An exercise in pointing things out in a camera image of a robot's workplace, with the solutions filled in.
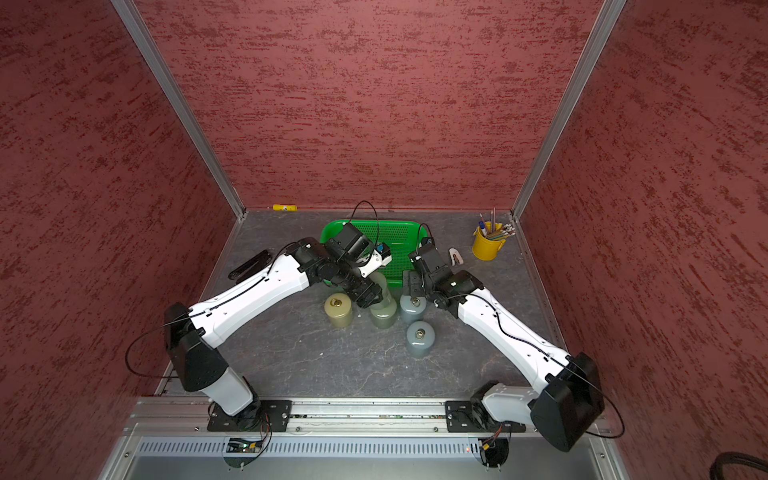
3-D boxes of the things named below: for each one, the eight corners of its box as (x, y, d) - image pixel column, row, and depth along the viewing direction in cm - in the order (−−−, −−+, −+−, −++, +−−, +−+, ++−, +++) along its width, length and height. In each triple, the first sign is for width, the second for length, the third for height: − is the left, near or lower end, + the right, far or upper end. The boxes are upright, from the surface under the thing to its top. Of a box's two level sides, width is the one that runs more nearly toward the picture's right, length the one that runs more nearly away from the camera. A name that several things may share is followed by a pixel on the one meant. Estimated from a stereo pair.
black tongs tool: (230, 279, 103) (226, 274, 100) (269, 253, 110) (266, 247, 107) (236, 286, 101) (232, 281, 98) (275, 259, 108) (273, 254, 106)
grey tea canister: (406, 358, 86) (408, 347, 79) (406, 333, 91) (407, 320, 83) (432, 358, 86) (435, 347, 79) (429, 333, 91) (433, 320, 83)
